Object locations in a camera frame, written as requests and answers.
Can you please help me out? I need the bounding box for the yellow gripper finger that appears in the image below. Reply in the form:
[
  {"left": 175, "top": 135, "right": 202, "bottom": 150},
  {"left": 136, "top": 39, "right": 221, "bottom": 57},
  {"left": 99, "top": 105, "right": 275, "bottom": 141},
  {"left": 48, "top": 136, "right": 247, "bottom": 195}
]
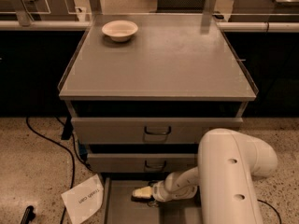
[{"left": 132, "top": 186, "right": 152, "bottom": 199}]

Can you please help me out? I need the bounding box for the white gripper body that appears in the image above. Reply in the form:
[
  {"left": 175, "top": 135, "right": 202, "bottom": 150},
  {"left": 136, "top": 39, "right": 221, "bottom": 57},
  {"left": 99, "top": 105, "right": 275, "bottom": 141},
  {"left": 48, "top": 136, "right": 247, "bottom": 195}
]
[{"left": 151, "top": 181, "right": 173, "bottom": 203}]

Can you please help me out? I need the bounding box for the green soda can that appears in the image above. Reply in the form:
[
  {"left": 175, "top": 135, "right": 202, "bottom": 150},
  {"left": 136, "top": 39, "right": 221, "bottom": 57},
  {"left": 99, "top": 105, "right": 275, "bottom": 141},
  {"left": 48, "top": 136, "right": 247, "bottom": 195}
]
[{"left": 147, "top": 181, "right": 159, "bottom": 207}]

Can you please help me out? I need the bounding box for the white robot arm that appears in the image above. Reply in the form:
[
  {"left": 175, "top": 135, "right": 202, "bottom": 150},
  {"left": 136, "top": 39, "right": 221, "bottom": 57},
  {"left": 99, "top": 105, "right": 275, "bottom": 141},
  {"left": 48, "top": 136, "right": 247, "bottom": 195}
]
[{"left": 132, "top": 129, "right": 278, "bottom": 224}]

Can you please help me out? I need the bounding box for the bottom grey drawer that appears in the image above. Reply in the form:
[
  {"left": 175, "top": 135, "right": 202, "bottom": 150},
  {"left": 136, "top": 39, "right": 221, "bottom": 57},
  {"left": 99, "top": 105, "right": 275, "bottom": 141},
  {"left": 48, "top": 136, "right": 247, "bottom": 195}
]
[{"left": 104, "top": 173, "right": 203, "bottom": 224}]

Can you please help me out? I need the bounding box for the grey drawer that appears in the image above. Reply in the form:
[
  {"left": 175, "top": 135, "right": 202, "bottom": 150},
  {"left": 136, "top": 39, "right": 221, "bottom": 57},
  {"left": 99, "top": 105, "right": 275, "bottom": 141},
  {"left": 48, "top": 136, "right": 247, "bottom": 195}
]
[
  {"left": 104, "top": 173, "right": 203, "bottom": 224},
  {"left": 87, "top": 144, "right": 198, "bottom": 173},
  {"left": 70, "top": 100, "right": 244, "bottom": 145}
]

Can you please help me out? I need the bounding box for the middle grey drawer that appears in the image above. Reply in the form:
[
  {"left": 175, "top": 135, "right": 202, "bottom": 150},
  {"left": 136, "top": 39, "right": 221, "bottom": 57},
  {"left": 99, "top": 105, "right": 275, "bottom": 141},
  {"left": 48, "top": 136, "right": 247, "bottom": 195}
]
[{"left": 87, "top": 144, "right": 198, "bottom": 173}]

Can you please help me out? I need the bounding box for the top grey drawer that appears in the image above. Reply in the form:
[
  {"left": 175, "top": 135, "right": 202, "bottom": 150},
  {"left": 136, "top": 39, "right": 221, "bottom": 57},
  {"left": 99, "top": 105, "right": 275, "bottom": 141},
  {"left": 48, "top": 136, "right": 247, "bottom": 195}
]
[{"left": 70, "top": 100, "right": 244, "bottom": 145}]

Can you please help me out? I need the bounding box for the grey metal drawer cabinet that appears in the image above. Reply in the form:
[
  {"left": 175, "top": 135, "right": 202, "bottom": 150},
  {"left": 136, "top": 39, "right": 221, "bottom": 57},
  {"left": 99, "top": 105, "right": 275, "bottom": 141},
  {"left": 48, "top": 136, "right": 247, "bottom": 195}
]
[{"left": 57, "top": 13, "right": 260, "bottom": 224}]

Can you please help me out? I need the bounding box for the white paper sign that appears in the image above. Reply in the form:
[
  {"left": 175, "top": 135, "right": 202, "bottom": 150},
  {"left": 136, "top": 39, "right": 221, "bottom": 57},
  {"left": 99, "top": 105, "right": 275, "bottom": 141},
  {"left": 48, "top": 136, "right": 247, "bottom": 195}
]
[{"left": 62, "top": 175, "right": 104, "bottom": 224}]

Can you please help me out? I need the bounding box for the white paper bowl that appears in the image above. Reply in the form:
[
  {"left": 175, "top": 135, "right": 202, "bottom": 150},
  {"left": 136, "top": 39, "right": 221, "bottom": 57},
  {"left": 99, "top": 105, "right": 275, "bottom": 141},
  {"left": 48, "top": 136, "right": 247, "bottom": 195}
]
[{"left": 102, "top": 21, "right": 138, "bottom": 42}]

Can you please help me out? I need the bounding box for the grey background desk right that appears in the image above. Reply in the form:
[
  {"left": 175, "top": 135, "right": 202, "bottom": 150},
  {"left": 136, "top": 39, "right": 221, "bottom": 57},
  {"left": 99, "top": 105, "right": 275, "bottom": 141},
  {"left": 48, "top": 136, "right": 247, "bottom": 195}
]
[{"left": 229, "top": 0, "right": 299, "bottom": 22}]

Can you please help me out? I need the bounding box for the grey background desk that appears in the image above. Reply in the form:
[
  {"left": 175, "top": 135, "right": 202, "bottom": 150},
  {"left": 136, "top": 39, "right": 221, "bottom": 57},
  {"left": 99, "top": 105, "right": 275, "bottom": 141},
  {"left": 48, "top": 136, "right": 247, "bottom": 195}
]
[
  {"left": 229, "top": 0, "right": 299, "bottom": 22},
  {"left": 0, "top": 0, "right": 80, "bottom": 21}
]

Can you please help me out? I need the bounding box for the grey background desk left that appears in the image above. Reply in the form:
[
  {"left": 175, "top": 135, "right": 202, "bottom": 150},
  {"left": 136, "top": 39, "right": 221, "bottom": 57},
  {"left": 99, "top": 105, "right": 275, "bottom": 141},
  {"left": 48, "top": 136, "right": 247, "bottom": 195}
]
[{"left": 0, "top": 0, "right": 80, "bottom": 21}]

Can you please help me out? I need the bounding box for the black cable on right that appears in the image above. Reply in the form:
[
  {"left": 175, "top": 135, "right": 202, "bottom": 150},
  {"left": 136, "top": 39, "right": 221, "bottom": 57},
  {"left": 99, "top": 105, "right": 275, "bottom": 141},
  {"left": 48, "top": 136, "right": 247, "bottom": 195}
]
[{"left": 256, "top": 198, "right": 283, "bottom": 224}]

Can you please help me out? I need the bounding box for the black cable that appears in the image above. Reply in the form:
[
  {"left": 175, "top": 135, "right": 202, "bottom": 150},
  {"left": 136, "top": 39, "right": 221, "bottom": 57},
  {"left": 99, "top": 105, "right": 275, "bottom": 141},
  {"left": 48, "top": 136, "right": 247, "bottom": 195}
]
[
  {"left": 25, "top": 115, "right": 93, "bottom": 224},
  {"left": 256, "top": 198, "right": 283, "bottom": 224}
]

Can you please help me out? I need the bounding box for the black tool handle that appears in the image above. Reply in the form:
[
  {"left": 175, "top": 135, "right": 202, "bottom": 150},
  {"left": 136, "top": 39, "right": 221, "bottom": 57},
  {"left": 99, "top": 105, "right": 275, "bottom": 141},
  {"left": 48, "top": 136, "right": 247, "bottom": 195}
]
[{"left": 21, "top": 205, "right": 36, "bottom": 224}]

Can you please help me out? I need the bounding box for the black cable on left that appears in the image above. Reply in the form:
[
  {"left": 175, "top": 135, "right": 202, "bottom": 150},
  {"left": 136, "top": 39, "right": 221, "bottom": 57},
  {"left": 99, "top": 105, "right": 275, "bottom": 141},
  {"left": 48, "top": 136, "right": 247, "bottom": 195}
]
[{"left": 25, "top": 115, "right": 93, "bottom": 224}]

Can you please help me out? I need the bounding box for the white horizontal rail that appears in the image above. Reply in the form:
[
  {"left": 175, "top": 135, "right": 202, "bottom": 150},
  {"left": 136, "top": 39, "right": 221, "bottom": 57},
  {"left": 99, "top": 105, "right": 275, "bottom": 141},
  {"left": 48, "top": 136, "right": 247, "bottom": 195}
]
[{"left": 0, "top": 21, "right": 299, "bottom": 33}]

